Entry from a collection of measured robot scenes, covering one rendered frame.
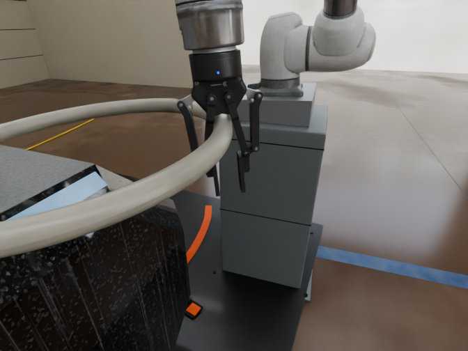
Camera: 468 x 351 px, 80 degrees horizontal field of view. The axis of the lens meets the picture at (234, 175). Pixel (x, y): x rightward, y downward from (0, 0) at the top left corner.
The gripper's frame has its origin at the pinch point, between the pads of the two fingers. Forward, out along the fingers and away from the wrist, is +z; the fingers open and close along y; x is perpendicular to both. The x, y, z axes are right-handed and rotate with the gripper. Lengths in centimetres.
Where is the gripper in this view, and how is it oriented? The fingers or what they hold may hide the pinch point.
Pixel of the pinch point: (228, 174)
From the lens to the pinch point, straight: 49.5
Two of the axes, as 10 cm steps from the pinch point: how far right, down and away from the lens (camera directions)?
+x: 1.1, 4.5, -8.8
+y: -9.9, 1.3, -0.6
